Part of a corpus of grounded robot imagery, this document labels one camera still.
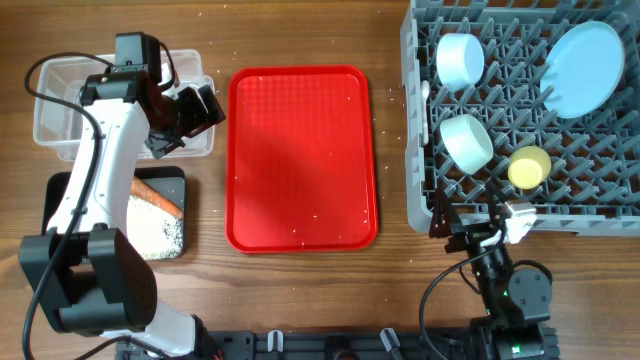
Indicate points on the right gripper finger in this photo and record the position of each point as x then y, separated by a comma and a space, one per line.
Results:
445, 221
496, 198

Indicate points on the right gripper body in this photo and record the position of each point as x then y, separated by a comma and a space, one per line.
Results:
470, 232

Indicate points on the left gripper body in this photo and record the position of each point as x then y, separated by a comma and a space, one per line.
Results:
187, 114

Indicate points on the yellow cup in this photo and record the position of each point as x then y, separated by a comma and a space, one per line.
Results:
529, 166

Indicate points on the green bowl of rice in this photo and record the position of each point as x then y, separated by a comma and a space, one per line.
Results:
467, 142

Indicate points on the carrot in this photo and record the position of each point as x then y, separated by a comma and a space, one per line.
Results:
142, 190

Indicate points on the white rice pile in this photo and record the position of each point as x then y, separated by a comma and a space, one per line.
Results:
153, 233

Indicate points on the white plastic spoon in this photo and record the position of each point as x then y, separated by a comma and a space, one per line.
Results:
425, 94

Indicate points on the small light blue bowl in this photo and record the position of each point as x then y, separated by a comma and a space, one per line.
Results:
459, 61

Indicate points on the large light blue plate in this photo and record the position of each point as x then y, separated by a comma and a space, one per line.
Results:
584, 67

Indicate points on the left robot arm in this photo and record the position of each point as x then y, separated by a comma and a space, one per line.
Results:
86, 277

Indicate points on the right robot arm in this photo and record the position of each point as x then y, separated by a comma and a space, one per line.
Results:
516, 295

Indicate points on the grey dishwasher rack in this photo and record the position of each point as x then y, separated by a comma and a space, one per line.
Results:
593, 185

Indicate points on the black tray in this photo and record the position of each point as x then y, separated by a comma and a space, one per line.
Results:
169, 181

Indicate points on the red serving tray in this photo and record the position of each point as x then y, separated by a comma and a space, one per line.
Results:
300, 171

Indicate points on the clear plastic bin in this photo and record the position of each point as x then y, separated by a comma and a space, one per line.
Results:
60, 128

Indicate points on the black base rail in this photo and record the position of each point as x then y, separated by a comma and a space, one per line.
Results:
452, 343

